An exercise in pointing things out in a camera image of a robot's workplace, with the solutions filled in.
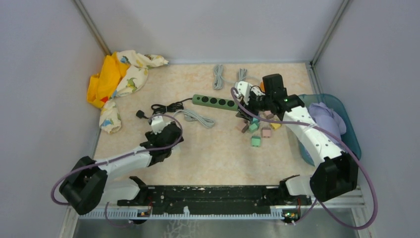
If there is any teal plastic bin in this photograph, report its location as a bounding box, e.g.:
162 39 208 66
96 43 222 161
299 94 362 159

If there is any black plug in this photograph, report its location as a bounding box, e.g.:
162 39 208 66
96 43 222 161
136 110 148 119

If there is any green plug adapter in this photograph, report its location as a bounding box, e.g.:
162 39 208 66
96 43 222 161
248 122 260 133
251 135 261 147

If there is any grey cable of orange strip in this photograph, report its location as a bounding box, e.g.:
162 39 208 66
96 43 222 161
237 68 263 87

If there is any grey cable of white strip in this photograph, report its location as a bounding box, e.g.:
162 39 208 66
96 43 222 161
212 64 239 91

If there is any yellow dinosaur cloth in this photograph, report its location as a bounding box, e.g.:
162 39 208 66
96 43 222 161
86 50 169 134

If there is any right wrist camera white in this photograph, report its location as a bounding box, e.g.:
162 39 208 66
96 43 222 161
234 81 252 104

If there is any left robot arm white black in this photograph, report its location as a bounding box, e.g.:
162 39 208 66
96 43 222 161
58 122 183 215

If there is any black coiled cable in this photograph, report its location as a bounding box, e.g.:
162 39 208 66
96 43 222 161
144 97 194 116

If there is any green long power strip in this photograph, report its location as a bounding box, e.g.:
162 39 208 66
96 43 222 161
192 94 238 111

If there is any grey coiled cable small strip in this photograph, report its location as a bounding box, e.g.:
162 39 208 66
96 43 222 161
173 109 215 128

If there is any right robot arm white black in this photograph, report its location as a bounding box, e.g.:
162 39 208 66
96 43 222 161
231 74 358 204

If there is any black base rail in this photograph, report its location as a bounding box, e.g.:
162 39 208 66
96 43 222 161
117 185 312 215

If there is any yellow plug adapter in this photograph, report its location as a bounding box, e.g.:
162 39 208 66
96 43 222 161
270 123 282 131

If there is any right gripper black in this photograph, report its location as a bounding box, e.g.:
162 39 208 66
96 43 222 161
236 91 273 121

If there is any purple cloth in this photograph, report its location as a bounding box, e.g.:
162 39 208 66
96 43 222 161
300 102 348 162

